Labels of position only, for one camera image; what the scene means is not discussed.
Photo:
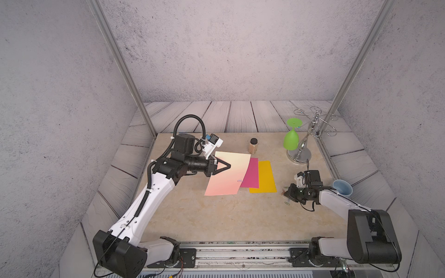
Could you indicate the salmon pink paper sheet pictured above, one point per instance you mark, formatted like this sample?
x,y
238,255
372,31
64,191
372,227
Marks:
x,y
225,183

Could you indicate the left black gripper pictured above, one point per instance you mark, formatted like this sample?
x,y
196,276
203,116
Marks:
x,y
210,168

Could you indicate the magenta paper sheet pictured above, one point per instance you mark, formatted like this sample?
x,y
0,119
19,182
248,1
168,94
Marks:
x,y
251,178

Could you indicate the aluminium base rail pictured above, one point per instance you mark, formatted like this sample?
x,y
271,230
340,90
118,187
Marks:
x,y
254,260

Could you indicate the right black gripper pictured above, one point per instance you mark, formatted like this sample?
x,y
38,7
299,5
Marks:
x,y
290,193

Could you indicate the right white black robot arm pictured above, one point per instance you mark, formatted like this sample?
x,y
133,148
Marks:
x,y
370,237

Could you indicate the small black-capped bottle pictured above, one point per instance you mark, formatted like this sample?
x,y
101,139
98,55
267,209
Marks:
x,y
253,145

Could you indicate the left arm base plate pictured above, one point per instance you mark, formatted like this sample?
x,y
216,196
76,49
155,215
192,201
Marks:
x,y
180,258

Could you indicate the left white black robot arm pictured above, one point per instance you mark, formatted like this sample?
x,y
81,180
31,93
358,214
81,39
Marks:
x,y
189,152

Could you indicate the yellow paper sheet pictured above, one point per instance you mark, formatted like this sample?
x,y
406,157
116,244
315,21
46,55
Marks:
x,y
265,178

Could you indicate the aluminium frame post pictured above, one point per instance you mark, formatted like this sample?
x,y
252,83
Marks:
x,y
368,42
120,61

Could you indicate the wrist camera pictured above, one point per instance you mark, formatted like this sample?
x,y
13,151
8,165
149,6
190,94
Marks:
x,y
212,142
301,180

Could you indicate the green plastic wine glass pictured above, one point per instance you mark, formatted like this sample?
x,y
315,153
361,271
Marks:
x,y
291,140

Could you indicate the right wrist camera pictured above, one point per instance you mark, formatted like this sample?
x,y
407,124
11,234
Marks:
x,y
301,180

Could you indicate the right aluminium frame post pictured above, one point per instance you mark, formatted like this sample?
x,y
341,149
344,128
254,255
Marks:
x,y
368,42

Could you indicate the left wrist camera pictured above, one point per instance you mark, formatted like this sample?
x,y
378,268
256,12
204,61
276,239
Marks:
x,y
212,142

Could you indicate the light blue cup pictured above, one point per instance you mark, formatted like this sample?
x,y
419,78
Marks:
x,y
343,187

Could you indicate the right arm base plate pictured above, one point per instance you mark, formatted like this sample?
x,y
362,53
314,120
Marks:
x,y
302,257

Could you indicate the chrome glass holder stand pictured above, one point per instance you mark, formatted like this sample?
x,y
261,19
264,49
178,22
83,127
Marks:
x,y
302,154

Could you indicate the left aluminium frame post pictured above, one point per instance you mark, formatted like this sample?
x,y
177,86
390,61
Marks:
x,y
120,61

